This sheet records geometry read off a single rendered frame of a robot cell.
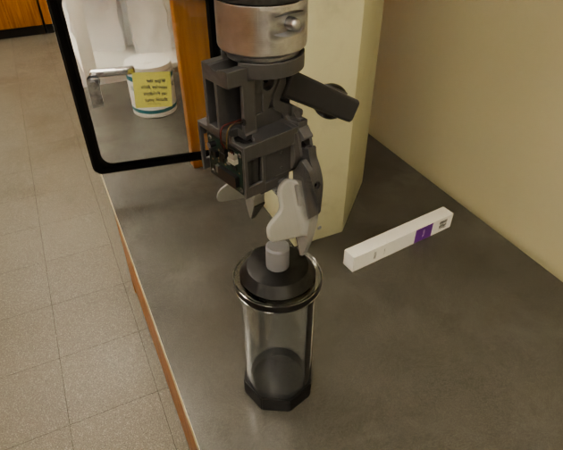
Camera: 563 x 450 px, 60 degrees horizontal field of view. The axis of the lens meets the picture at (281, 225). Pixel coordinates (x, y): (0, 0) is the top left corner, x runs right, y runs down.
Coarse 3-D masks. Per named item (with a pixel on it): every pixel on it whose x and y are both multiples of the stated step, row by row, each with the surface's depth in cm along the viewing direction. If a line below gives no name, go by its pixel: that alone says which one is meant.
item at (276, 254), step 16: (256, 256) 60; (272, 256) 56; (288, 256) 57; (304, 256) 60; (240, 272) 59; (256, 272) 58; (272, 272) 58; (288, 272) 58; (304, 272) 58; (256, 288) 56; (272, 288) 56; (288, 288) 56; (304, 288) 57
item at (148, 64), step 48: (96, 0) 89; (144, 0) 91; (192, 0) 93; (96, 48) 94; (144, 48) 96; (192, 48) 99; (144, 96) 102; (192, 96) 105; (144, 144) 108; (192, 144) 111
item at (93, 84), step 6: (90, 78) 96; (96, 78) 96; (90, 84) 95; (96, 84) 96; (90, 90) 97; (96, 90) 97; (90, 96) 97; (96, 96) 98; (102, 96) 99; (96, 102) 98; (102, 102) 99
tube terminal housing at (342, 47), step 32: (320, 0) 71; (352, 0) 73; (320, 32) 74; (352, 32) 76; (320, 64) 77; (352, 64) 79; (352, 96) 83; (320, 128) 84; (352, 128) 87; (320, 160) 88; (352, 160) 95; (352, 192) 104; (320, 224) 97
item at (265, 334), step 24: (240, 264) 61; (240, 288) 57; (312, 288) 57; (264, 312) 58; (288, 312) 57; (264, 336) 60; (288, 336) 60; (264, 360) 63; (288, 360) 63; (264, 384) 67; (288, 384) 66
